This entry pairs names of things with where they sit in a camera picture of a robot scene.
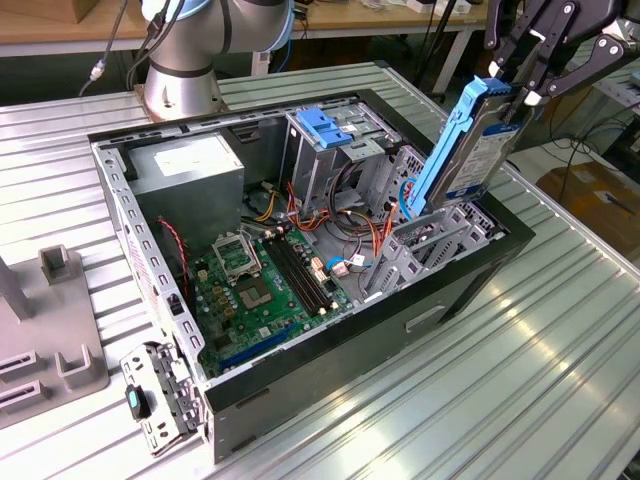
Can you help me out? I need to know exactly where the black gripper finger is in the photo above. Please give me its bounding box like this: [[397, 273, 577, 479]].
[[502, 0, 629, 124], [483, 0, 541, 76]]

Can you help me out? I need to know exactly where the hard disk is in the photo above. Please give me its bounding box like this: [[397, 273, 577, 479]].
[[407, 74, 536, 221]]

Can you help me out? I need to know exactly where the blue data wire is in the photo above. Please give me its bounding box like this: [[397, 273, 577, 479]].
[[397, 175, 419, 222]]

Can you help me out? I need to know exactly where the silver disk bay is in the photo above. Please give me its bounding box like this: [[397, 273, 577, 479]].
[[362, 144, 506, 304]]

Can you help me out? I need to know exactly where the metal slat side table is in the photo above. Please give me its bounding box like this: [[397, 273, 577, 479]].
[[492, 34, 640, 146]]

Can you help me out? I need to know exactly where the large cardboard box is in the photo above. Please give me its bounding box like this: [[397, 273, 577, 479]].
[[535, 160, 640, 236]]

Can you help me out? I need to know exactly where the blue drive cage latch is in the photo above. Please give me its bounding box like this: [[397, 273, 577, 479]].
[[294, 107, 355, 151]]

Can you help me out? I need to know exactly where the silver drive cage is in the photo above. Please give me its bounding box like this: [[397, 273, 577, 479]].
[[278, 97, 404, 204]]

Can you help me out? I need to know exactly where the black RAM slot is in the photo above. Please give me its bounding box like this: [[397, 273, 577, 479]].
[[262, 238, 321, 317], [274, 234, 330, 310], [268, 236, 326, 314], [280, 232, 335, 305]]

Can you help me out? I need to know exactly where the grey power supply unit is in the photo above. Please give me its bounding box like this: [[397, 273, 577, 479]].
[[127, 134, 246, 251]]

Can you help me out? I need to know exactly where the black open PC case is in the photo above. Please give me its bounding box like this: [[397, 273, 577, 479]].
[[87, 87, 536, 466]]

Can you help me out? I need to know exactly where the CPU socket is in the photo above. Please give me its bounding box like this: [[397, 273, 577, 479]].
[[234, 276, 276, 312]]

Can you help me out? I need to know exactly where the silver socket cover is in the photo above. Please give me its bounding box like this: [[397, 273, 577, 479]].
[[211, 231, 264, 282]]

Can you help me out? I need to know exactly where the green motherboard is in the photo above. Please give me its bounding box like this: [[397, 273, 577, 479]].
[[192, 227, 356, 379]]

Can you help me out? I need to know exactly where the black case fan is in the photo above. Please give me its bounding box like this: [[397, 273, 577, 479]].
[[153, 216, 192, 302]]

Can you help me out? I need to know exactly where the blue expansion slot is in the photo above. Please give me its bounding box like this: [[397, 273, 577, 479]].
[[218, 323, 295, 372]]

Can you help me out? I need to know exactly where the black teal latch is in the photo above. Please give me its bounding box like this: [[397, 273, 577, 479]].
[[123, 383, 152, 422]]

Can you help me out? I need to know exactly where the grey parts rack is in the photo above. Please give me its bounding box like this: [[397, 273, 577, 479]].
[[0, 243, 112, 431]]

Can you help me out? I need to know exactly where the thick black cable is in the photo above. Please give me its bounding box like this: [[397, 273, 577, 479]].
[[327, 157, 374, 239]]

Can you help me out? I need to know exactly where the red orange wire bundle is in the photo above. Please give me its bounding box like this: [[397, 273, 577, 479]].
[[286, 178, 332, 235]]

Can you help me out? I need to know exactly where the yellow orange wire bundle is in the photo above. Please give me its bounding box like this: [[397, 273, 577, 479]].
[[254, 189, 279, 224]]

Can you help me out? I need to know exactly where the black arm cable with connector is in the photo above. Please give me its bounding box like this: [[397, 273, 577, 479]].
[[77, 0, 174, 99]]

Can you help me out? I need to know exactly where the silver card retention bracket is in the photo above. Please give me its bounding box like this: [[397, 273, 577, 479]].
[[119, 339, 210, 459]]

